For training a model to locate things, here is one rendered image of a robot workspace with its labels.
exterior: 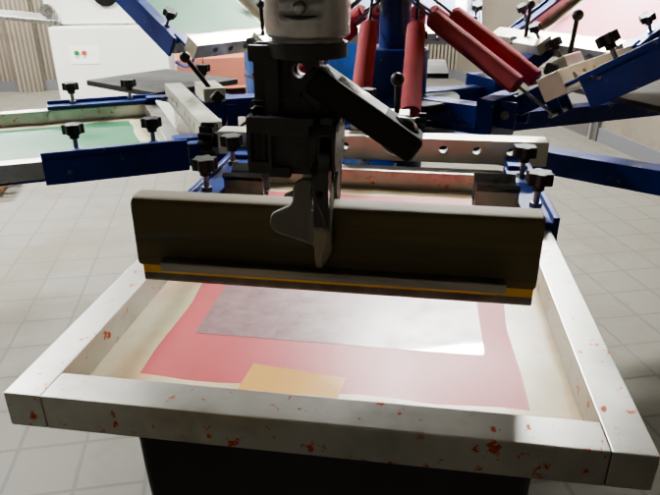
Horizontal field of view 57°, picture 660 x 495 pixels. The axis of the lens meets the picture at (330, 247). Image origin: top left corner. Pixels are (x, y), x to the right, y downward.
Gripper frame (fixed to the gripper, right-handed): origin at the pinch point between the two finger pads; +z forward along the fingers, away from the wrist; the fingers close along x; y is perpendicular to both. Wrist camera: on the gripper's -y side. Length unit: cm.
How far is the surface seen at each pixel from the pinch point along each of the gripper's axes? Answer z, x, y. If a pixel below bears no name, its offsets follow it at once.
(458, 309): 13.8, -13.5, -14.7
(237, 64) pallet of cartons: 71, -637, 198
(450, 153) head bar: 8, -68, -15
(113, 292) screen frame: 10.6, -5.8, 27.8
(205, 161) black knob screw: 3.7, -39.5, 26.9
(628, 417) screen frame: 10.3, 9.6, -28.2
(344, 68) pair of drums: 29, -332, 39
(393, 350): 13.9, -3.3, -7.0
